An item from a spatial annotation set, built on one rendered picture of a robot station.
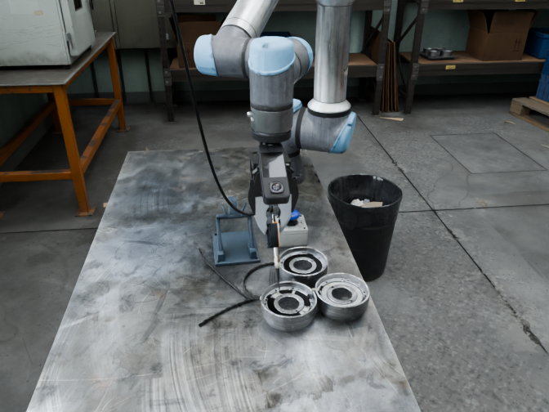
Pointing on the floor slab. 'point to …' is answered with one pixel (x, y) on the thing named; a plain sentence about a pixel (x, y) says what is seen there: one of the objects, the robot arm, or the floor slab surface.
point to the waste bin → (366, 218)
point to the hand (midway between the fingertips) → (273, 230)
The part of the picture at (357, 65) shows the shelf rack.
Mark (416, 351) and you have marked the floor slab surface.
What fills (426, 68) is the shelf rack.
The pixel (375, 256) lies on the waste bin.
